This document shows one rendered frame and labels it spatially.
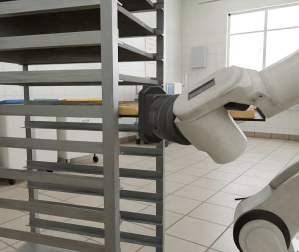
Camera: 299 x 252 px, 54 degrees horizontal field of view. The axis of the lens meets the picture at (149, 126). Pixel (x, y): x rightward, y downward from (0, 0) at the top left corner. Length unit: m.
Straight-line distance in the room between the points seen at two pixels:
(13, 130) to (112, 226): 2.16
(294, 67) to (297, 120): 5.27
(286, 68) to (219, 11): 5.84
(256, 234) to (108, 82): 0.53
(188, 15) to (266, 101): 6.13
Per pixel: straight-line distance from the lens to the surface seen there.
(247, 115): 0.68
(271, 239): 0.84
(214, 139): 0.44
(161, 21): 1.14
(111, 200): 0.73
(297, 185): 0.85
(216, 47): 6.11
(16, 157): 2.86
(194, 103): 0.41
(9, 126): 2.80
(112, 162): 0.70
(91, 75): 0.74
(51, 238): 0.90
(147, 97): 0.58
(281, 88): 0.41
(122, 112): 0.74
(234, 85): 0.40
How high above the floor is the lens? 0.83
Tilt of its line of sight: 6 degrees down
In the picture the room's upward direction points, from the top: straight up
